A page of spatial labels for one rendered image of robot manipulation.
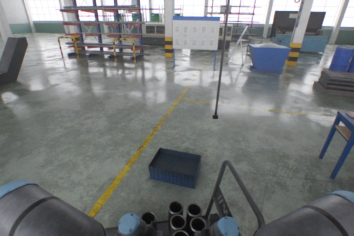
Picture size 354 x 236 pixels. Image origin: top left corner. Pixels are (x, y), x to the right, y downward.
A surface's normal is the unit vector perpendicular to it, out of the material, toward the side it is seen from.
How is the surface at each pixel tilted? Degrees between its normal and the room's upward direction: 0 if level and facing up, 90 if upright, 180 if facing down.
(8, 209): 25
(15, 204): 15
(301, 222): 30
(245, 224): 0
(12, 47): 53
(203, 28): 90
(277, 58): 93
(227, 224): 19
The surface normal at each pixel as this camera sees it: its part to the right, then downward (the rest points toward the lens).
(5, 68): -0.22, -0.18
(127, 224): -0.14, -0.70
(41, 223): 0.30, -0.63
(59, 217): 0.49, -0.76
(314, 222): -0.30, -0.83
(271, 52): -0.11, 0.51
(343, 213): 0.04, -0.84
